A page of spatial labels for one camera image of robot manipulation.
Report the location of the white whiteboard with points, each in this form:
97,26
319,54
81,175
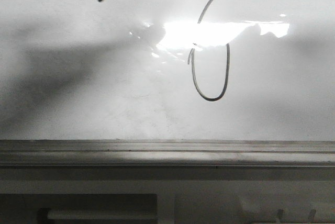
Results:
167,69

